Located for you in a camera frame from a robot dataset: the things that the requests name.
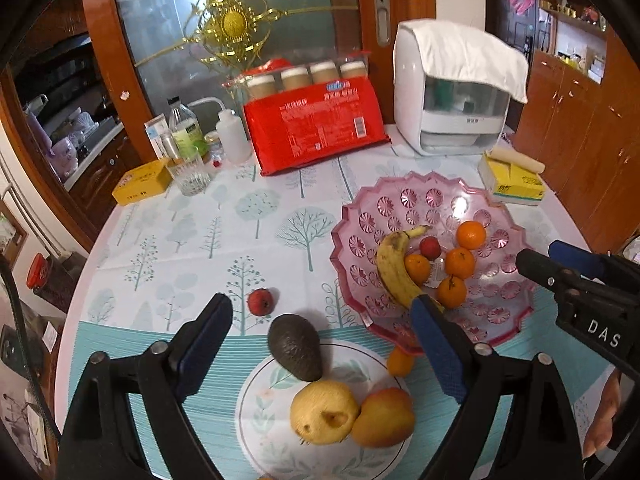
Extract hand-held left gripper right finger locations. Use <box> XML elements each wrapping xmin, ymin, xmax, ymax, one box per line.
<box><xmin>410</xmin><ymin>295</ymin><xmax>586</xmax><ymax>480</ymax></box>

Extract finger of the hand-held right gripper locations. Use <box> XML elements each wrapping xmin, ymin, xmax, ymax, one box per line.
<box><xmin>548</xmin><ymin>240</ymin><xmax>608</xmax><ymax>278</ymax></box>
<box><xmin>516</xmin><ymin>249</ymin><xmax>576</xmax><ymax>293</ymax></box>

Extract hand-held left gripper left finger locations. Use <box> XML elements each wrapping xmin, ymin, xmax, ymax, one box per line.
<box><xmin>59</xmin><ymin>292</ymin><xmax>234</xmax><ymax>480</ymax></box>

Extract small tangerine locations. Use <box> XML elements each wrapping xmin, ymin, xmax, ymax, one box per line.
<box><xmin>387</xmin><ymin>347</ymin><xmax>416</xmax><ymax>378</ymax></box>

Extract orange tangerine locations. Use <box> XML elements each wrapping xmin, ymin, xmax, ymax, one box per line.
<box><xmin>456</xmin><ymin>221</ymin><xmax>487</xmax><ymax>251</ymax></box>
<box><xmin>444</xmin><ymin>247</ymin><xmax>476</xmax><ymax>280</ymax></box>
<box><xmin>404</xmin><ymin>254</ymin><xmax>432</xmax><ymax>284</ymax></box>
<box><xmin>436</xmin><ymin>276</ymin><xmax>468</xmax><ymax>309</ymax></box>

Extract orange-yellow pear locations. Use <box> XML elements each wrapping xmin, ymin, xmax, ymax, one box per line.
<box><xmin>350</xmin><ymin>386</ymin><xmax>416</xmax><ymax>448</ymax></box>

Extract dark avocado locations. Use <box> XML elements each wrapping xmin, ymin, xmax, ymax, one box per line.
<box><xmin>267</xmin><ymin>313</ymin><xmax>323</xmax><ymax>382</ymax></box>

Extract spotted yellow banana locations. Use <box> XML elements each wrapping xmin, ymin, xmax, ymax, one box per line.
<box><xmin>376</xmin><ymin>225</ymin><xmax>446</xmax><ymax>313</ymax></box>

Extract white leaf-print plate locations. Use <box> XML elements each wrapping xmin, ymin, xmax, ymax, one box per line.
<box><xmin>235</xmin><ymin>338</ymin><xmax>416</xmax><ymax>480</ymax></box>

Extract yellow pear with holes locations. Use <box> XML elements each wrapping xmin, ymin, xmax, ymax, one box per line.
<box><xmin>290</xmin><ymin>380</ymin><xmax>362</xmax><ymax>446</ymax></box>

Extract pink glass fruit bowl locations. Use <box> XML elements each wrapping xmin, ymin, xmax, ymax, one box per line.
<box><xmin>330</xmin><ymin>170</ymin><xmax>543</xmax><ymax>357</ymax></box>

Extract person's right hand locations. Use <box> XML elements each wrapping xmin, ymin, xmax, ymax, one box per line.
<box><xmin>582</xmin><ymin>372</ymin><xmax>623</xmax><ymax>461</ymax></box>

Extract yellow tissue pack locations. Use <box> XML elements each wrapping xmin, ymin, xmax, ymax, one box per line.
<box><xmin>477</xmin><ymin>152</ymin><xmax>547</xmax><ymax>208</ymax></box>

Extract cream rolled cloth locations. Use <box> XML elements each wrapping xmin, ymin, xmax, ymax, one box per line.
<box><xmin>487</xmin><ymin>146</ymin><xmax>545</xmax><ymax>174</ymax></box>

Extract dark woven basket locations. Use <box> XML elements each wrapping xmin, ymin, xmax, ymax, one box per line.
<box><xmin>30</xmin><ymin>252</ymin><xmax>88</xmax><ymax>316</ymax></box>

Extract glass tumbler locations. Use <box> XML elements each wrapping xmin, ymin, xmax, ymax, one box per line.
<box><xmin>167</xmin><ymin>152</ymin><xmax>211</xmax><ymax>197</ymax></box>

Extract red lid container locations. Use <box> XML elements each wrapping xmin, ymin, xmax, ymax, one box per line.
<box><xmin>27</xmin><ymin>253</ymin><xmax>51</xmax><ymax>288</ymax></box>

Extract yellow cardboard box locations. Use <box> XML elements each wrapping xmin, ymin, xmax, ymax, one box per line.
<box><xmin>111</xmin><ymin>157</ymin><xmax>172</xmax><ymax>206</ymax></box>

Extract white countertop appliance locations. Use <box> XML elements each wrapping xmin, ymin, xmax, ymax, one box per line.
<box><xmin>392</xmin><ymin>19</ymin><xmax>512</xmax><ymax>157</ymax></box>

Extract wooden kitchen cabinet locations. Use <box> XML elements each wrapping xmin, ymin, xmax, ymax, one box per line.
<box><xmin>65</xmin><ymin>125</ymin><xmax>151</xmax><ymax>201</ymax></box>

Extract white squeeze bottle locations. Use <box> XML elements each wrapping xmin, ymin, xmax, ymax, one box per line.
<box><xmin>192</xmin><ymin>96</ymin><xmax>252</xmax><ymax>164</ymax></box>

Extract clear bottle green label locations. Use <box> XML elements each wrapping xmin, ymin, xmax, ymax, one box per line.
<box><xmin>167</xmin><ymin>97</ymin><xmax>208</xmax><ymax>161</ymax></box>

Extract small white carton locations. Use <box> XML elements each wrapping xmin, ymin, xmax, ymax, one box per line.
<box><xmin>145</xmin><ymin>115</ymin><xmax>171</xmax><ymax>160</ymax></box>

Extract white cloth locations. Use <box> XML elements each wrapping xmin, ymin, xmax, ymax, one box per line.
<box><xmin>402</xmin><ymin>20</ymin><xmax>530</xmax><ymax>104</ymax></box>

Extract dark entry door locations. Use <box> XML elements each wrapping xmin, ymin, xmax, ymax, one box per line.
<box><xmin>482</xmin><ymin>0</ymin><xmax>543</xmax><ymax>56</ymax></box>

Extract red plastic package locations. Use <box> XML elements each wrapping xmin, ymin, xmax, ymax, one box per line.
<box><xmin>242</xmin><ymin>77</ymin><xmax>392</xmax><ymax>177</ymax></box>

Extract wooden glass sliding door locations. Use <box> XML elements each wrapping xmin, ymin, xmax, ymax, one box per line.
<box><xmin>80</xmin><ymin>0</ymin><xmax>436</xmax><ymax>161</ymax></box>

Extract gold door ornament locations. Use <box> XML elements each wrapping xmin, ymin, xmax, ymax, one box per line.
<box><xmin>135</xmin><ymin>0</ymin><xmax>361</xmax><ymax>68</ymax></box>

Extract wooden wall cabinet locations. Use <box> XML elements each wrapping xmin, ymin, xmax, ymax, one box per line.
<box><xmin>515</xmin><ymin>0</ymin><xmax>640</xmax><ymax>256</ymax></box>

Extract silver door handle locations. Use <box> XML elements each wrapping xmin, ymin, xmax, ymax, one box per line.
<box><xmin>374</xmin><ymin>0</ymin><xmax>391</xmax><ymax>45</ymax></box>

